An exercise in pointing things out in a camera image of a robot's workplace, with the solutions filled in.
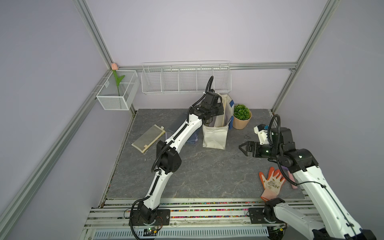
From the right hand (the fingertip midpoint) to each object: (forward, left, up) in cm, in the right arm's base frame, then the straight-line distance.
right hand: (246, 146), depth 72 cm
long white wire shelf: (+49, +36, +7) cm, 61 cm away
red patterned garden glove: (-11, -18, -23) cm, 31 cm away
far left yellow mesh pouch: (+23, +59, -26) cm, 68 cm away
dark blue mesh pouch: (+21, +26, -25) cm, 42 cm away
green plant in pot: (+32, -7, -12) cm, 35 cm away
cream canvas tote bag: (+15, +12, -13) cm, 23 cm away
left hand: (+25, +8, +1) cm, 26 cm away
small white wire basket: (+31, +76, +7) cm, 82 cm away
